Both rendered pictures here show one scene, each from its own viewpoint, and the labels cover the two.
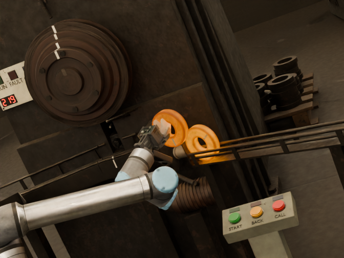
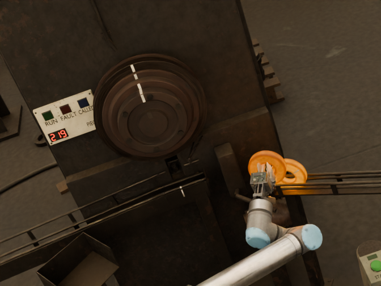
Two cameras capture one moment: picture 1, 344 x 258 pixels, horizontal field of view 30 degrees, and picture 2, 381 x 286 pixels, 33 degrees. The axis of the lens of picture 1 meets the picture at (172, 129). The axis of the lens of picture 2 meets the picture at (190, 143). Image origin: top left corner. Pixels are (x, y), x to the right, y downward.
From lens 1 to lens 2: 1.30 m
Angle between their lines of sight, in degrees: 22
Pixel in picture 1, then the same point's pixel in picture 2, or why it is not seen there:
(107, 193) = (269, 261)
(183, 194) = not seen: hidden behind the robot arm
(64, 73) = (150, 116)
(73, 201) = (243, 275)
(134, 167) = (265, 221)
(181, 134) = (282, 175)
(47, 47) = (127, 88)
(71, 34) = (153, 74)
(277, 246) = not seen: outside the picture
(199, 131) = (291, 167)
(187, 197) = not seen: hidden behind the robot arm
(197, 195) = (276, 220)
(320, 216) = (341, 208)
